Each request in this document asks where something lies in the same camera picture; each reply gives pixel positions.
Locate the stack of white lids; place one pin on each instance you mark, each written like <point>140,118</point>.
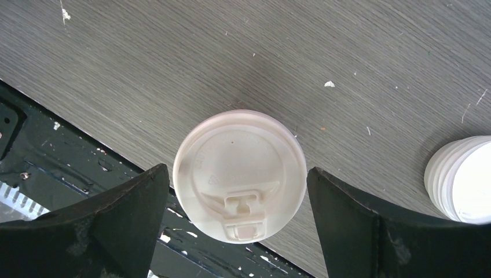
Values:
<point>457,180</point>

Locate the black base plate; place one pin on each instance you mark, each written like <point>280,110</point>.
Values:
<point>48,164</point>

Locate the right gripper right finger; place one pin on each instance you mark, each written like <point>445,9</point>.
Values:
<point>362,235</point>

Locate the white plastic cup lid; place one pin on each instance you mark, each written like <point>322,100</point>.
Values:
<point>240,176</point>

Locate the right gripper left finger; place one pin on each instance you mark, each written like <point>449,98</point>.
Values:
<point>112,234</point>

